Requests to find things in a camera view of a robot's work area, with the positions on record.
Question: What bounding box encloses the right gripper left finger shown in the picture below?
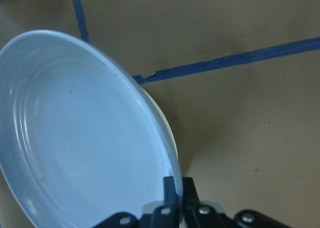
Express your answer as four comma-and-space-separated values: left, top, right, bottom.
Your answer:
95, 177, 181, 228

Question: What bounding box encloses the cream plate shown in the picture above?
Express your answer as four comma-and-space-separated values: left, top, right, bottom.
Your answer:
142, 88, 179, 158

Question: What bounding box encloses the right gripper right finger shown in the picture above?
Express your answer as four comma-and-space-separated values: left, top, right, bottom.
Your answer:
182, 177, 288, 228

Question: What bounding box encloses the blue plate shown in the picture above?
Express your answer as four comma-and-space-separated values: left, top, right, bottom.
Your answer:
0, 30, 183, 228

